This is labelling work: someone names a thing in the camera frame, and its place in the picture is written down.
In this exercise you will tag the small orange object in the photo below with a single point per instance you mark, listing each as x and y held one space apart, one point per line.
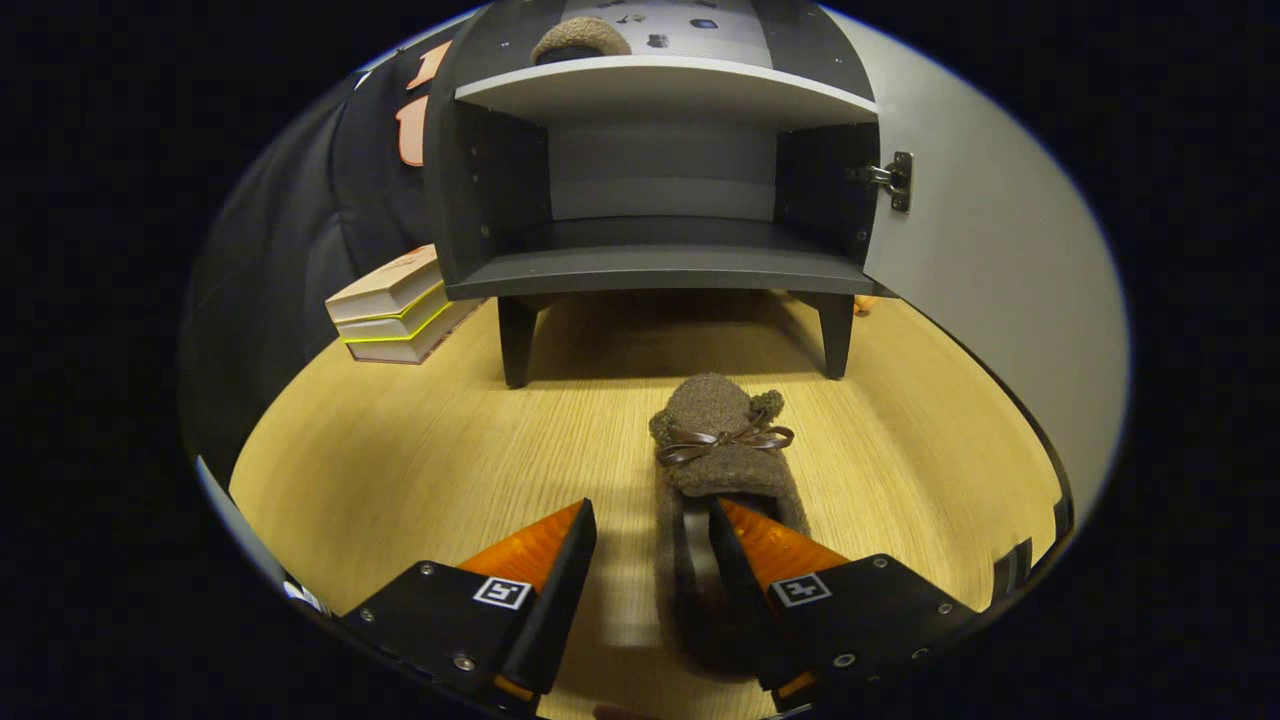
865 304

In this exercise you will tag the dark grey shoe cabinet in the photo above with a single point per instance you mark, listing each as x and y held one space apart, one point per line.
660 270

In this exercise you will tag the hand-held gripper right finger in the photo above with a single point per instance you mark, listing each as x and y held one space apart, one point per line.
870 610

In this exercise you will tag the yellow edged book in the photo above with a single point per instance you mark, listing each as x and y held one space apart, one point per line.
400 322

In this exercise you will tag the metal door hinge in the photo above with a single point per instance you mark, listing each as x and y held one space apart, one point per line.
900 180

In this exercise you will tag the black backdrop cloth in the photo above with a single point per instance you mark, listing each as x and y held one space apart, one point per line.
290 230

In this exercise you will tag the brown knitted shoe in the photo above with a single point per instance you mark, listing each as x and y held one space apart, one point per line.
580 35
720 465

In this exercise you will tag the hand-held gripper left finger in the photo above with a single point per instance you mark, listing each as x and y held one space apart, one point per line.
555 610

